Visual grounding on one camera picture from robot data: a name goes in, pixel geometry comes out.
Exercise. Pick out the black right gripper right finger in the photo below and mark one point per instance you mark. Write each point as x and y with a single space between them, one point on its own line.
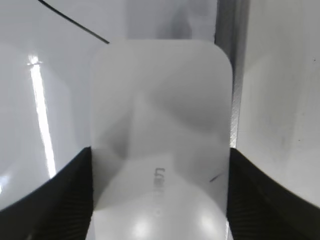
259 208

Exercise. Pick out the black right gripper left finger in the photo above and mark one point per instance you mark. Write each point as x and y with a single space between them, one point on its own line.
61 209

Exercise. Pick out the white board eraser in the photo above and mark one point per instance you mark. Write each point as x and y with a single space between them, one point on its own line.
160 138

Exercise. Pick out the white board with grey frame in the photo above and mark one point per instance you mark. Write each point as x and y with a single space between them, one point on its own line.
45 71

